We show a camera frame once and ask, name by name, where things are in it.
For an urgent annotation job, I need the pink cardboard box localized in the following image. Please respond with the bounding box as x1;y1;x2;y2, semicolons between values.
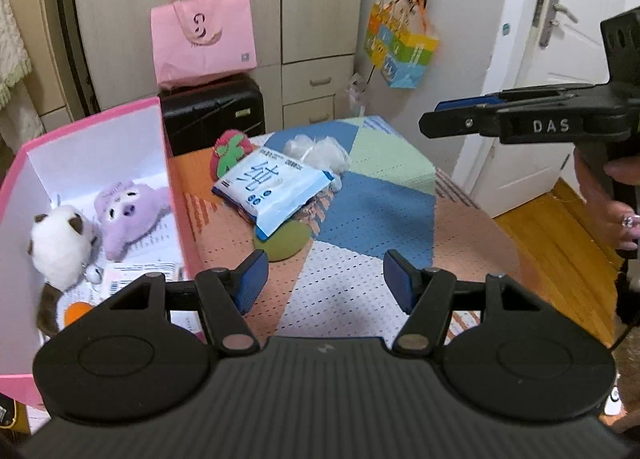
0;98;201;407

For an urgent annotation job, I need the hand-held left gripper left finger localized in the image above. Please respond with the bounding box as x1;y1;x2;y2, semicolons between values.
100;249;270;357

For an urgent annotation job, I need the patchwork tablecloth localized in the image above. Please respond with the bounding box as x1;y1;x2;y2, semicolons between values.
167;115;521;340

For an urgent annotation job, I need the colourful paper gift bag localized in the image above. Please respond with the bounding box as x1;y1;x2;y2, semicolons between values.
364;0;441;90

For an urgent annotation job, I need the pink tote bag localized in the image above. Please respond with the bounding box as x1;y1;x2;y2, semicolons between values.
151;0;258;88

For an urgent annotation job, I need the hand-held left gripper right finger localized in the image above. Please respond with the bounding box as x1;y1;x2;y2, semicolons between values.
384;249;548;355

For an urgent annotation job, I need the strawberry plush toy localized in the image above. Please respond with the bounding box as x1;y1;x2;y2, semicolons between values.
210;130;251;182

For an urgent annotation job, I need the orange ball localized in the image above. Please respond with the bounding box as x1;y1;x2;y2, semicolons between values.
64;302;96;327

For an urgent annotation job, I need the white plastic bag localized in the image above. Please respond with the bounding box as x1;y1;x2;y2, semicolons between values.
283;134;351;190

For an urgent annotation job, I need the blue white wet wipes packet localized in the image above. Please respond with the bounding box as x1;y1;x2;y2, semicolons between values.
212;146;335;240

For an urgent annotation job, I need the green pouch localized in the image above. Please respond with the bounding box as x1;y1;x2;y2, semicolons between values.
254;221;312;262

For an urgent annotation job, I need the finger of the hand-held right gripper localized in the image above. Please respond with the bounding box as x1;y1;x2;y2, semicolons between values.
419;106;502;140
434;83;610;112

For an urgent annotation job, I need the printed paper sheet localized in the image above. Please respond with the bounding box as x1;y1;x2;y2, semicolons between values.
50;214;196;340

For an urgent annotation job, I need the white brown plush toy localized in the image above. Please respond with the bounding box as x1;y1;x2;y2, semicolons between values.
27;205;101;335

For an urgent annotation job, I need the purple panda plush toy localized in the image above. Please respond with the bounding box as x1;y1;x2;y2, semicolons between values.
94;180;172;262

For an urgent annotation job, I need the black suitcase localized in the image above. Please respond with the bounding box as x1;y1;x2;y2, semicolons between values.
157;74;266;157

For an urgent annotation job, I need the metal door handle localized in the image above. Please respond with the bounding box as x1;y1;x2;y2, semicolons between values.
532;0;580;47

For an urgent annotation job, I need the person's right hand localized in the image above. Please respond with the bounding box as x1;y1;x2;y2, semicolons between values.
574;149;640;252

